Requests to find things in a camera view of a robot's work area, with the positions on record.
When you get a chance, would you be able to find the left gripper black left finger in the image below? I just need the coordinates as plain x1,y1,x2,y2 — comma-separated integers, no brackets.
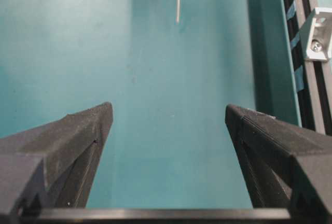
1,102,113,215

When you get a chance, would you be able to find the silver corner bracket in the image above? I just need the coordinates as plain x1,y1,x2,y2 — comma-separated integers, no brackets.
299,7,331,63

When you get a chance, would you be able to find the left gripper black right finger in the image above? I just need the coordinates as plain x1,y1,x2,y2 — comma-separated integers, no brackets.
225,104,331,219

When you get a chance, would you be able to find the black aluminium extrusion frame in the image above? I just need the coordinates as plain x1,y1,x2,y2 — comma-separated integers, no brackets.
283,0,331,135

